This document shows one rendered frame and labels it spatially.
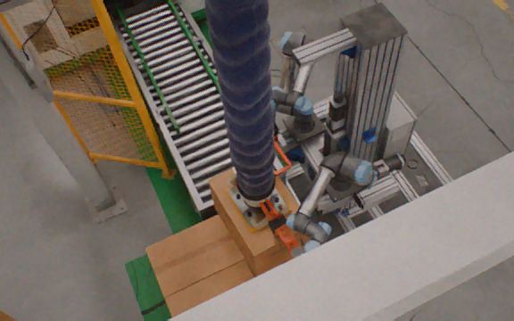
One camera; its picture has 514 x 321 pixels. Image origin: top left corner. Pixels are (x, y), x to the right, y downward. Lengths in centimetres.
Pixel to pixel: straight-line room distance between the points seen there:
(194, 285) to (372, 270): 302
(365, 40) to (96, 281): 286
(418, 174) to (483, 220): 370
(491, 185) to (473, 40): 505
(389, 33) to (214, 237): 187
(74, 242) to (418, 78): 347
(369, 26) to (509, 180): 207
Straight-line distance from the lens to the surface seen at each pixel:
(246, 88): 214
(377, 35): 271
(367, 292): 64
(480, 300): 432
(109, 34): 336
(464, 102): 520
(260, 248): 308
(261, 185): 285
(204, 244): 372
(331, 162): 271
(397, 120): 339
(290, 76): 333
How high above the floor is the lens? 392
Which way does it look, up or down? 58 degrees down
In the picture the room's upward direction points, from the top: 8 degrees counter-clockwise
